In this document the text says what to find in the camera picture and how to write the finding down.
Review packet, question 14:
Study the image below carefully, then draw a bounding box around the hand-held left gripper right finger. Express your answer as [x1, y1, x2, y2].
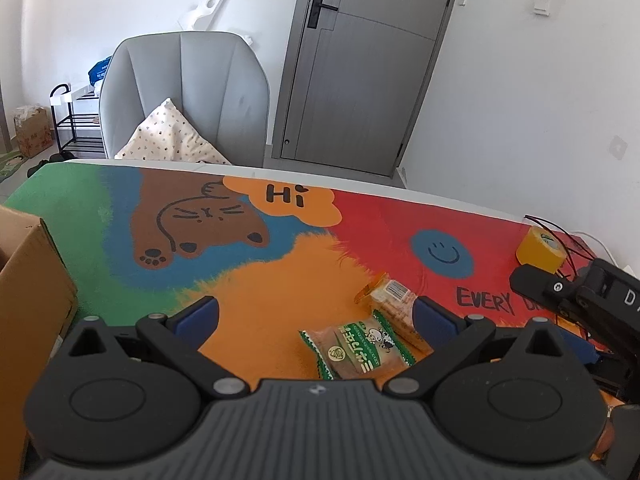
[384, 296, 573, 398]

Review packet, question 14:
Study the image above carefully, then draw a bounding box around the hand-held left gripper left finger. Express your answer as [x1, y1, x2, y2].
[54, 296, 251, 401]

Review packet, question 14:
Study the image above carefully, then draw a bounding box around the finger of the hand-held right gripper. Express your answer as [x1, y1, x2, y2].
[552, 322, 601, 366]
[510, 266, 581, 311]

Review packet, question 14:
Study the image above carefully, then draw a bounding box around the orange edged snack packet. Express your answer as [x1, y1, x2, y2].
[354, 272, 436, 353]

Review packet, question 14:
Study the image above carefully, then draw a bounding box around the green label cake packet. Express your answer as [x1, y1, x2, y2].
[299, 309, 418, 380]

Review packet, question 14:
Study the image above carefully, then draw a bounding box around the brown cardboard box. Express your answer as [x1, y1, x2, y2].
[0, 205, 78, 480]

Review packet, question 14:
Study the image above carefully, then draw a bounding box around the yellow tape roll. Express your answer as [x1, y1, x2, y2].
[516, 226, 568, 274]

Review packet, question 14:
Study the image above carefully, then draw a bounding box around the colourful cartoon table mat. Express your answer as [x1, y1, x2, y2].
[4, 161, 640, 461]

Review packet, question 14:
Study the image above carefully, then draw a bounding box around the cream dotted pillow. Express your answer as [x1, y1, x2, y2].
[114, 97, 232, 166]

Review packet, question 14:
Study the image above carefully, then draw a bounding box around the black shoe rack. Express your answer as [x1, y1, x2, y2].
[49, 84, 106, 158]

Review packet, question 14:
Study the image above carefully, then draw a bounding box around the grey armchair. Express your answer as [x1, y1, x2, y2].
[98, 31, 271, 168]

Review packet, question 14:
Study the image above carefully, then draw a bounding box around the green floor rug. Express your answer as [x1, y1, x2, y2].
[0, 152, 30, 183]

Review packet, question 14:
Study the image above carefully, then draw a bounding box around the small cardboard box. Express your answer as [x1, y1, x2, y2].
[14, 106, 53, 158]

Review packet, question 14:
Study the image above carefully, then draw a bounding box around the grey door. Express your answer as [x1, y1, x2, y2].
[265, 0, 466, 178]

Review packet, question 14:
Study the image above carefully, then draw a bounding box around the blue plastic bag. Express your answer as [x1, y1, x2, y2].
[89, 57, 113, 86]

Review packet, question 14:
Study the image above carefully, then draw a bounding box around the white cable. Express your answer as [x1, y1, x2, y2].
[580, 232, 632, 267]

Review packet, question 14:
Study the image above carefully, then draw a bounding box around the black door handle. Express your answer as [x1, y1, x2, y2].
[307, 0, 341, 30]

